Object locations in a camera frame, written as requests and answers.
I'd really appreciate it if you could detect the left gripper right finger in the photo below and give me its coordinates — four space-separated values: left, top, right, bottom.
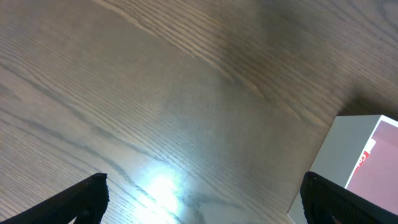
300 171 397 224

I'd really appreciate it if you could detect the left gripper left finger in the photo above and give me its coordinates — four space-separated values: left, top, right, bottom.
2 173 109 224

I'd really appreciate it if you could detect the white box with pink interior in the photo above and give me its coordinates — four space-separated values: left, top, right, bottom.
288 115 397 223

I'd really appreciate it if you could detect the red green toothpaste tube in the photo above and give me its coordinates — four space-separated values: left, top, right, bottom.
354 139 376 173

